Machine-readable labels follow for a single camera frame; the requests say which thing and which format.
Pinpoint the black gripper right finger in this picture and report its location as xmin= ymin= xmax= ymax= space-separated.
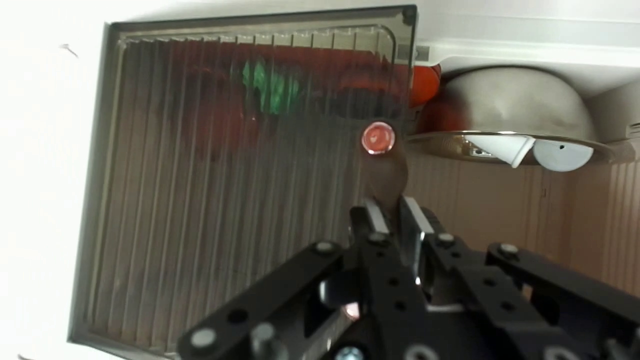
xmin=398 ymin=194 xmax=640 ymax=360

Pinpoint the silver metal bowl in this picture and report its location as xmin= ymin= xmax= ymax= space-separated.
xmin=405 ymin=64 xmax=635 ymax=176

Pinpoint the red object with green print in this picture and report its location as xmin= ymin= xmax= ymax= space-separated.
xmin=167 ymin=46 xmax=443 ymax=163

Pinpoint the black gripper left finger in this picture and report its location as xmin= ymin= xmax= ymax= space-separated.
xmin=175 ymin=198 xmax=427 ymax=360

